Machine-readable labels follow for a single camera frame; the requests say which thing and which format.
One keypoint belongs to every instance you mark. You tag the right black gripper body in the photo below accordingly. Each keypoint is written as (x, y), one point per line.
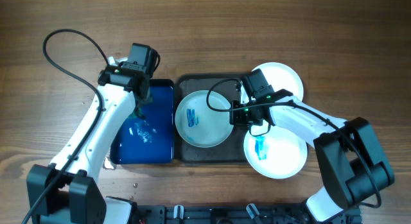
(239, 117)

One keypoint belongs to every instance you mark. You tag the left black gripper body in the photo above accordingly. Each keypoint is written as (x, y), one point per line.
(141, 101)

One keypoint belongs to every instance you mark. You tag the white plate blue stain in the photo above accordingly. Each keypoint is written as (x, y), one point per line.
(276, 153)
(202, 119)

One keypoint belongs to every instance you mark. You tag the green yellow sponge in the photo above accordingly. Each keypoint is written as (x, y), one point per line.
(133, 115)

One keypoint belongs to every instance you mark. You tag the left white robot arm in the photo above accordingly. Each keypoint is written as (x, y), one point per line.
(66, 190)

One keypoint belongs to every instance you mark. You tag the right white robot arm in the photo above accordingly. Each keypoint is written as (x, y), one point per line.
(353, 166)

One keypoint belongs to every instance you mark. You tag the dark brown tray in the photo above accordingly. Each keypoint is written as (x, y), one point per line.
(229, 151)

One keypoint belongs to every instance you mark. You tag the blue water tray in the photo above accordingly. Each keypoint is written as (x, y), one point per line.
(149, 140)

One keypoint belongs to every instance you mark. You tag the white plate blue stain front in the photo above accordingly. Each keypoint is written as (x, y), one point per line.
(276, 153)

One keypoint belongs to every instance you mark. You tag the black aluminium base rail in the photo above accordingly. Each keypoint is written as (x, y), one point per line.
(275, 214)

